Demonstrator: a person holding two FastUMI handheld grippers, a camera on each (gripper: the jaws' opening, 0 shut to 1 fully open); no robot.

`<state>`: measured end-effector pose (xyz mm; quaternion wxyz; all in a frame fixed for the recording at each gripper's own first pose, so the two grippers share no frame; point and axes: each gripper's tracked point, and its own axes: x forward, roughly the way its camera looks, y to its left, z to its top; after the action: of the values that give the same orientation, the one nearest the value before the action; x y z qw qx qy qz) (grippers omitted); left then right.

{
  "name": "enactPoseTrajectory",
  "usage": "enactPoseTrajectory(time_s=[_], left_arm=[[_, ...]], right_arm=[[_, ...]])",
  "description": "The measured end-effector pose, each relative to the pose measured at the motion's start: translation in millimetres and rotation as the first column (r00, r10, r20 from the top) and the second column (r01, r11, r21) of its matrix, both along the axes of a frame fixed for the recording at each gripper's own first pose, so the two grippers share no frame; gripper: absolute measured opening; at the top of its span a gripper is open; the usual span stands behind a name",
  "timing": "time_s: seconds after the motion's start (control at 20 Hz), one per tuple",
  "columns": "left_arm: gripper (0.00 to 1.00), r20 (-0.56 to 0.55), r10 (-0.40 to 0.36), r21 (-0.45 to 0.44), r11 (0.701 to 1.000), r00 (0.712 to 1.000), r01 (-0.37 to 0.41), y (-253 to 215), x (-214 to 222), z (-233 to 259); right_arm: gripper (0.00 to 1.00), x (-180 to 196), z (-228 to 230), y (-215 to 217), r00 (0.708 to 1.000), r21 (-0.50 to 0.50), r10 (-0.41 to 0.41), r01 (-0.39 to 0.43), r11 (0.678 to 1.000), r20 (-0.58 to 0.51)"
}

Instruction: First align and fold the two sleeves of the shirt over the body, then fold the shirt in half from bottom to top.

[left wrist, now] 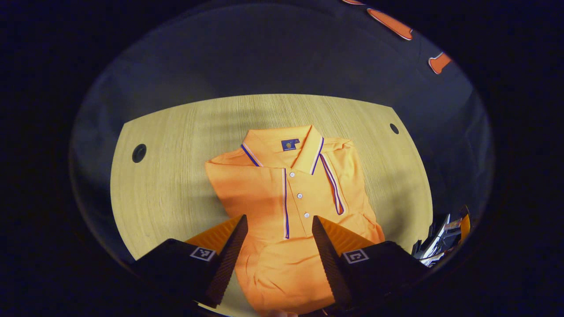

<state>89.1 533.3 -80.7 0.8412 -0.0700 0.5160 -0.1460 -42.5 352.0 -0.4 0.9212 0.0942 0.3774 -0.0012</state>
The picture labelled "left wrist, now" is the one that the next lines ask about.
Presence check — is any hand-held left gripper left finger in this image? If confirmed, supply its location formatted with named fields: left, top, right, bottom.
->
left=131, top=214, right=249, bottom=310

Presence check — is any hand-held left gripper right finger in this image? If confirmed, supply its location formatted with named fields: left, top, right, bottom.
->
left=311, top=215, right=429, bottom=315

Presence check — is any orange T-shirt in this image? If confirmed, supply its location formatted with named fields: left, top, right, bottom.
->
left=204, top=125, right=386, bottom=316

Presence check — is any black backdrop cloth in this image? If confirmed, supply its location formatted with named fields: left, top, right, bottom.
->
left=68, top=0, right=495, bottom=269

